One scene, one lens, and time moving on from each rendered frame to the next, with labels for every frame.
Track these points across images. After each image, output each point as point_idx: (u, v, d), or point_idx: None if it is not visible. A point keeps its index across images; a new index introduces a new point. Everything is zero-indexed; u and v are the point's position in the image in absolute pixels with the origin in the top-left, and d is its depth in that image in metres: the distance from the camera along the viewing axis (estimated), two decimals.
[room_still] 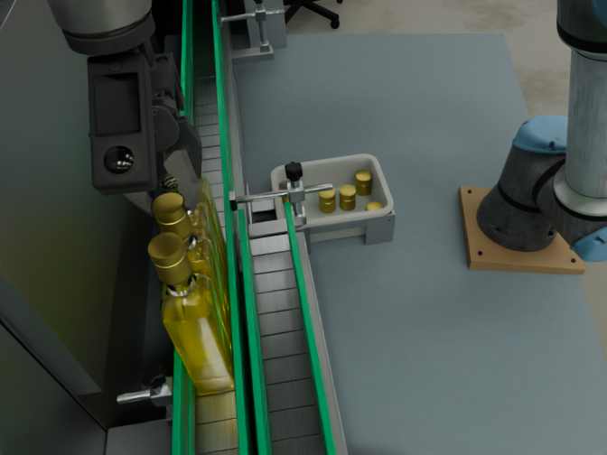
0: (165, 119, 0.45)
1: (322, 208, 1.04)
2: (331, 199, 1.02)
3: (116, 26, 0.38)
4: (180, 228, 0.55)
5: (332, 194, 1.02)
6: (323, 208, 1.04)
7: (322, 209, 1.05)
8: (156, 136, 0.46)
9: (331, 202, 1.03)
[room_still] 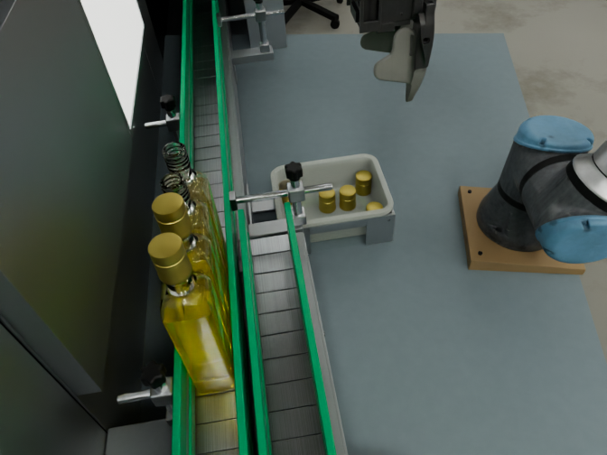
0: None
1: (322, 208, 1.04)
2: (331, 199, 1.02)
3: None
4: (180, 228, 0.55)
5: (332, 194, 1.02)
6: (323, 208, 1.04)
7: (322, 209, 1.05)
8: None
9: (331, 202, 1.03)
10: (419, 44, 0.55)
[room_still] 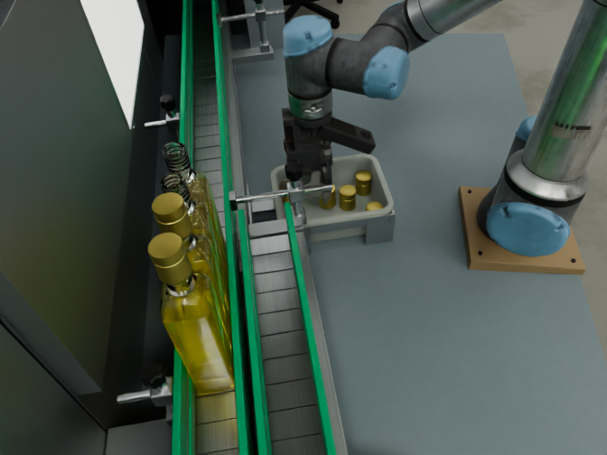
0: None
1: (322, 203, 1.03)
2: (331, 194, 1.01)
3: None
4: (180, 228, 0.55)
5: (332, 190, 1.01)
6: (323, 204, 1.03)
7: (322, 205, 1.04)
8: None
9: (331, 198, 1.02)
10: (324, 181, 0.95)
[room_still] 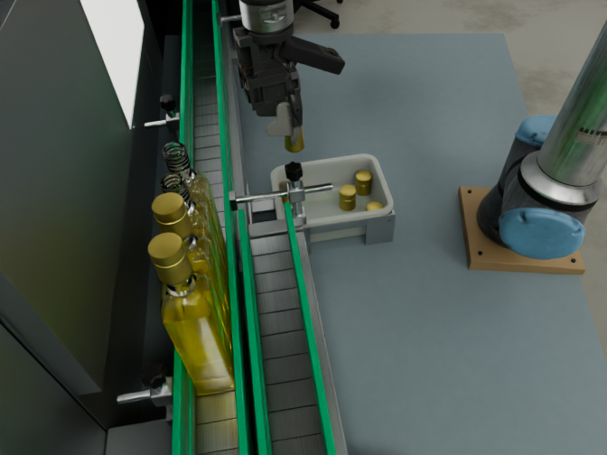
0: None
1: (290, 145, 0.90)
2: (300, 133, 0.88)
3: None
4: (180, 228, 0.55)
5: None
6: (292, 147, 0.90)
7: (290, 148, 0.90)
8: None
9: (299, 137, 0.89)
10: (294, 113, 0.81)
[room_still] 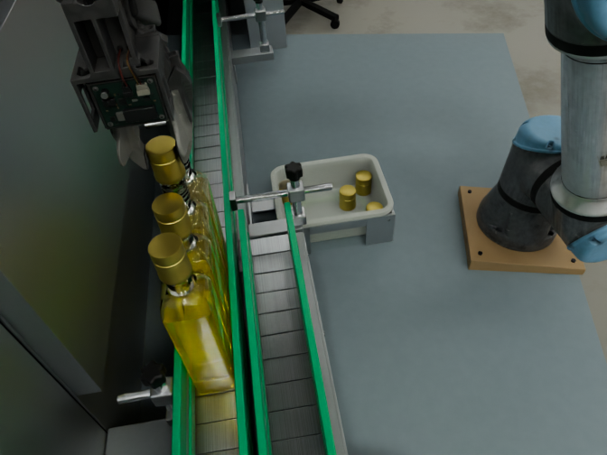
0: None
1: (179, 170, 0.57)
2: (175, 142, 0.56)
3: None
4: (180, 228, 0.55)
5: (167, 137, 0.56)
6: (180, 171, 0.57)
7: (179, 173, 0.57)
8: None
9: None
10: (185, 97, 0.51)
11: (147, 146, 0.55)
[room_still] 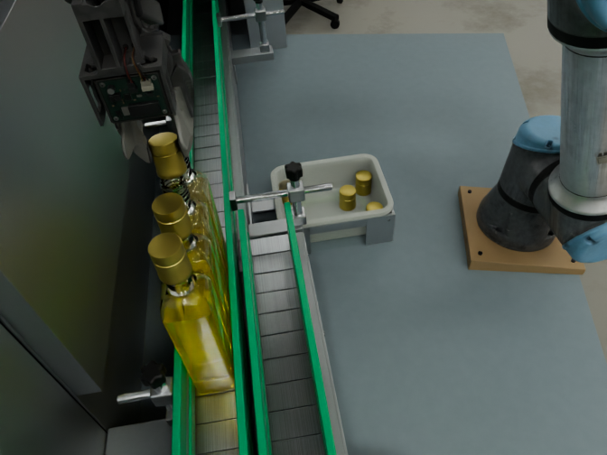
0: None
1: (180, 163, 0.59)
2: (177, 137, 0.59)
3: None
4: (180, 228, 0.55)
5: (170, 133, 0.59)
6: (182, 165, 0.59)
7: (180, 168, 0.59)
8: None
9: (179, 145, 0.59)
10: (187, 93, 0.53)
11: (150, 140, 0.58)
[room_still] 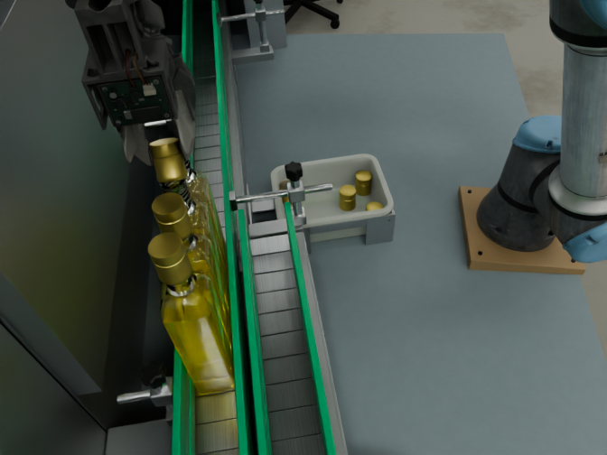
0: None
1: (180, 166, 0.58)
2: (179, 142, 0.59)
3: None
4: (180, 228, 0.55)
5: (172, 137, 0.59)
6: (182, 169, 0.59)
7: (181, 171, 0.58)
8: None
9: (181, 150, 0.59)
10: (189, 97, 0.53)
11: (152, 143, 0.58)
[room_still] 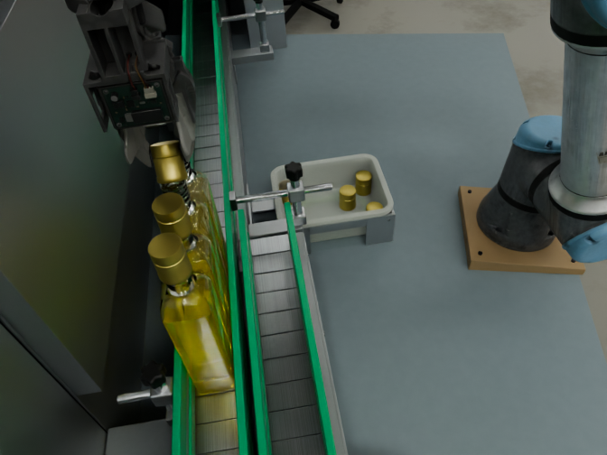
0: None
1: (180, 168, 0.58)
2: (179, 144, 0.59)
3: None
4: (180, 228, 0.55)
5: (172, 140, 0.59)
6: (182, 170, 0.59)
7: (180, 172, 0.58)
8: None
9: (181, 153, 0.60)
10: (189, 98, 0.54)
11: (153, 144, 0.58)
